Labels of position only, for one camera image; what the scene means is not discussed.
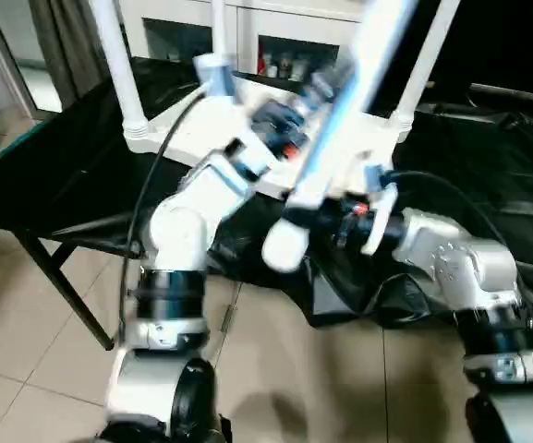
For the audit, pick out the white plastic table leg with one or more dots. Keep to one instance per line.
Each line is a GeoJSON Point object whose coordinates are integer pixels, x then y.
{"type": "Point", "coordinates": [220, 27]}
{"type": "Point", "coordinates": [340, 115]}
{"type": "Point", "coordinates": [118, 60]}
{"type": "Point", "coordinates": [423, 60]}

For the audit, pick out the white plastic table top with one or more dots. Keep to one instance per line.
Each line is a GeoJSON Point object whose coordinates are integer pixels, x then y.
{"type": "Point", "coordinates": [367, 134]}

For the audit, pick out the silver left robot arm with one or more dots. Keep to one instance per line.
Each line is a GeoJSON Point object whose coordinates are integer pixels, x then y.
{"type": "Point", "coordinates": [178, 231]}

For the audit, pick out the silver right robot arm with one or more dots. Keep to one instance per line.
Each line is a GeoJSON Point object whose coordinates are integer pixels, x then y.
{"type": "Point", "coordinates": [455, 258]}

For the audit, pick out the red bottle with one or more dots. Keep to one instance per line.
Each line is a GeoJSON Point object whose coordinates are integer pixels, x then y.
{"type": "Point", "coordinates": [262, 62]}

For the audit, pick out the white glass-door cabinet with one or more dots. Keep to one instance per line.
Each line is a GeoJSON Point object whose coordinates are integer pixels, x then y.
{"type": "Point", "coordinates": [294, 23]}

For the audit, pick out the black shiny mat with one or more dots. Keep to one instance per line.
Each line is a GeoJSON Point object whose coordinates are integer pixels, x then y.
{"type": "Point", "coordinates": [478, 175]}

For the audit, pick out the long dark metal bar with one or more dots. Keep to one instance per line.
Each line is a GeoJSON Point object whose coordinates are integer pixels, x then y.
{"type": "Point", "coordinates": [511, 93]}

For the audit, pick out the grey curtain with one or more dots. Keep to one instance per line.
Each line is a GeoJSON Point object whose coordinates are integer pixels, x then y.
{"type": "Point", "coordinates": [67, 46]}

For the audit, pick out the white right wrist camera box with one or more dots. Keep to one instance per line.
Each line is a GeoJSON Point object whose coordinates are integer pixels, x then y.
{"type": "Point", "coordinates": [381, 212]}

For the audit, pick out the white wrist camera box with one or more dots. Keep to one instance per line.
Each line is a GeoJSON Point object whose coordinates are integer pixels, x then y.
{"type": "Point", "coordinates": [381, 212]}
{"type": "Point", "coordinates": [215, 74]}

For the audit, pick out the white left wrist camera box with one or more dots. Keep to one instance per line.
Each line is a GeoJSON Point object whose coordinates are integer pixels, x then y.
{"type": "Point", "coordinates": [215, 74]}

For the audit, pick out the black table frame leg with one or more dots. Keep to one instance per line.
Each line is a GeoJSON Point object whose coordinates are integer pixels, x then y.
{"type": "Point", "coordinates": [63, 286]}

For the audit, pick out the glass door with grey frame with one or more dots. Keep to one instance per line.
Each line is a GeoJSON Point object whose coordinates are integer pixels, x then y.
{"type": "Point", "coordinates": [12, 60]}

